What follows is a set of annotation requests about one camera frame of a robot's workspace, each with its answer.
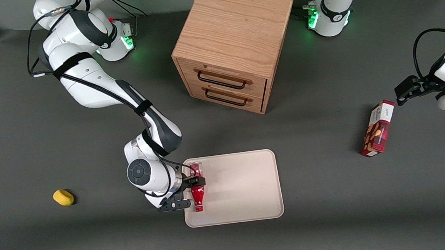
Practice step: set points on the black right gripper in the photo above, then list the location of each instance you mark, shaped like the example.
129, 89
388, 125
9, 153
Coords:
189, 181

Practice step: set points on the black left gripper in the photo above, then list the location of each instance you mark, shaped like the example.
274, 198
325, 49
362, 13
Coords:
427, 84

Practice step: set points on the red coke bottle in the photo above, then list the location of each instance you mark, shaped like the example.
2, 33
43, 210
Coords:
198, 196

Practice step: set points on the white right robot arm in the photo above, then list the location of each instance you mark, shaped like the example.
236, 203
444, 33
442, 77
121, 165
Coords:
82, 87

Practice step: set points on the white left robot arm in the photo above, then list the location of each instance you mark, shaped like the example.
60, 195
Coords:
335, 14

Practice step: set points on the cream rectangular tray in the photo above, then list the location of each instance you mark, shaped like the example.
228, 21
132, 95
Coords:
244, 187

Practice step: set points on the red snack box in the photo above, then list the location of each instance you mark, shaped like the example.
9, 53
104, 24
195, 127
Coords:
376, 135

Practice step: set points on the wooden drawer front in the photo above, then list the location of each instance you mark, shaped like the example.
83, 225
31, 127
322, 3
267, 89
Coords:
195, 90
259, 84

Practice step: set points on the yellow sponge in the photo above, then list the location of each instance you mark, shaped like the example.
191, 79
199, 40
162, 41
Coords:
63, 197

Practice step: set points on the wooden drawer cabinet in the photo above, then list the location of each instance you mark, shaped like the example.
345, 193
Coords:
233, 19

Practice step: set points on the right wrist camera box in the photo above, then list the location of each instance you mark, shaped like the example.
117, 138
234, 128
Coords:
175, 205

